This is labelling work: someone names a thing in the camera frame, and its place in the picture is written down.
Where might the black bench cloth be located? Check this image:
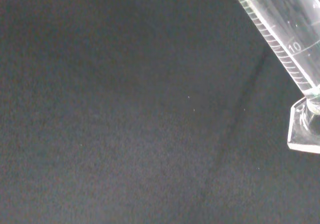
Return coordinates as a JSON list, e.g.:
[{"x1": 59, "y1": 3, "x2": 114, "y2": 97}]
[{"x1": 0, "y1": 0, "x2": 320, "y2": 224}]

